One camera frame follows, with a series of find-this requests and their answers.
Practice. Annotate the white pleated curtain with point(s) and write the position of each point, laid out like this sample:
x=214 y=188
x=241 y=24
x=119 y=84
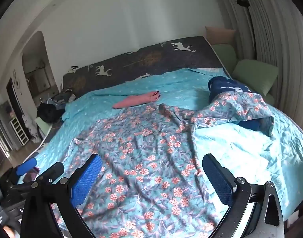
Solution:
x=272 y=34

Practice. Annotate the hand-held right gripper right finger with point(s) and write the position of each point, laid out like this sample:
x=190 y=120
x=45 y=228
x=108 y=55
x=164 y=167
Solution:
x=217 y=181

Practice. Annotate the dark deer-print headboard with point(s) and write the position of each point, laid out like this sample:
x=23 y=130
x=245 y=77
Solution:
x=151 y=54

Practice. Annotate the folded pink cloth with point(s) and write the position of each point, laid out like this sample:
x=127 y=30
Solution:
x=136 y=99

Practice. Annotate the pink pillow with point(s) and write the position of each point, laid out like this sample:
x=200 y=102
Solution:
x=219 y=35

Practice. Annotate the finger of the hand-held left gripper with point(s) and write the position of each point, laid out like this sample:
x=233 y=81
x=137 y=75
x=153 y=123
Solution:
x=26 y=167
x=52 y=170

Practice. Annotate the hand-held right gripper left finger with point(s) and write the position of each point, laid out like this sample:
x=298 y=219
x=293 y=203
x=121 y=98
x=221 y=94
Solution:
x=86 y=181

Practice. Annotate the pile of clothes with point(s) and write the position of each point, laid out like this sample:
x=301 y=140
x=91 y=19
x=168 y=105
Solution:
x=63 y=98

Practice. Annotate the light green pillow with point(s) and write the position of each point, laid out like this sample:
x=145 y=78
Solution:
x=255 y=75
x=224 y=57

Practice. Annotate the white slatted rack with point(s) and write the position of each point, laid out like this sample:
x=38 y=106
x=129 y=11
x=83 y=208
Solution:
x=19 y=130

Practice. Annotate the teal star-print quilt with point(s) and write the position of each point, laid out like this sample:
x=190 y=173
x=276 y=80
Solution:
x=245 y=148

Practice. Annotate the black bag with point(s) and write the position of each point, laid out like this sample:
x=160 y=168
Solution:
x=49 y=112

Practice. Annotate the pale green cushion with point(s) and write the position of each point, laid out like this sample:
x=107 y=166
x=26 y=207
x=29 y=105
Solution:
x=43 y=127

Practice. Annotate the teal floral garment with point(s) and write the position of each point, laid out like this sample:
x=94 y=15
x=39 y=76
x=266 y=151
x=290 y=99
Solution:
x=146 y=158

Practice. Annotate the navy blue pillow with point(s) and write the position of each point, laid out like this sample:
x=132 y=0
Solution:
x=225 y=85

